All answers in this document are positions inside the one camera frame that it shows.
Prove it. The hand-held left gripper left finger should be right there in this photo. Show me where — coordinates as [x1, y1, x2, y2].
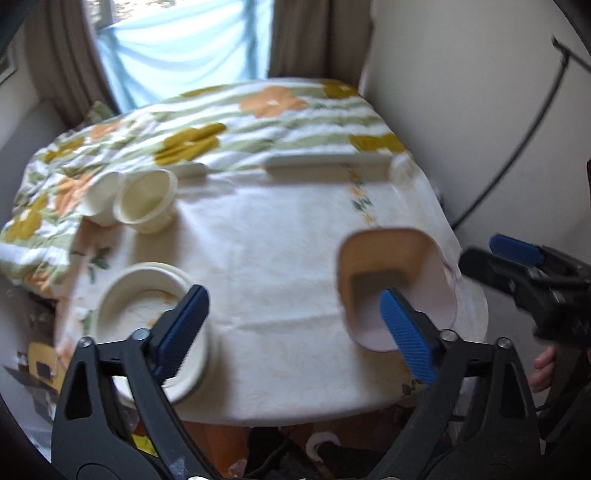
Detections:
[51, 285, 218, 480]

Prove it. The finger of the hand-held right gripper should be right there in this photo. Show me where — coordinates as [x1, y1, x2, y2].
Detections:
[458, 248, 525, 298]
[489, 234, 546, 267]

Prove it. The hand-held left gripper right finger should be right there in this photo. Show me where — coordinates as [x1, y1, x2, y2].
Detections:
[369, 288, 541, 480]

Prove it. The yellow rimmed bowl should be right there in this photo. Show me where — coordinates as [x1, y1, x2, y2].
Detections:
[95, 277, 214, 388]

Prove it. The pink square bowl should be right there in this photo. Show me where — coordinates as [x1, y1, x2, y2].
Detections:
[337, 227, 459, 354]

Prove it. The cream round bowl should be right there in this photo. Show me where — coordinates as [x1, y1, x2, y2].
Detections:
[112, 168, 180, 234]
[82, 172, 126, 228]

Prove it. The person's right hand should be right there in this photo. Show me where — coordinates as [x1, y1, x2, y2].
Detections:
[529, 345, 558, 394]

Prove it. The black gooseneck stand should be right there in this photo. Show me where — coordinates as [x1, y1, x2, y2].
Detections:
[451, 36, 591, 230]

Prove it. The white floral tablecloth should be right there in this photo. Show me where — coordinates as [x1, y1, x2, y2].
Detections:
[54, 154, 490, 426]

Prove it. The yellow box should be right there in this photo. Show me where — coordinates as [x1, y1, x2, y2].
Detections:
[27, 340, 64, 394]

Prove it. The striped floral blanket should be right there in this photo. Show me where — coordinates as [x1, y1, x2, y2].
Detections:
[0, 78, 411, 302]

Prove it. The green pillow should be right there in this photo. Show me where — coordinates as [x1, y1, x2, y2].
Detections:
[84, 100, 117, 124]

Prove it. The grey padded headboard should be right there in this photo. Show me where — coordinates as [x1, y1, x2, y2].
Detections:
[0, 98, 71, 160]

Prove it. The light blue cloth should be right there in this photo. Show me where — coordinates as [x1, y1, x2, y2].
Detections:
[96, 0, 271, 112]

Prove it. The brown curtain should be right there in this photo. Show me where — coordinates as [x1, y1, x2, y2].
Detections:
[36, 0, 122, 127]
[268, 0, 376, 80]

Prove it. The framed landscape picture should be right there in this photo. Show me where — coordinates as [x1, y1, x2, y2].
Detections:
[0, 44, 19, 86]

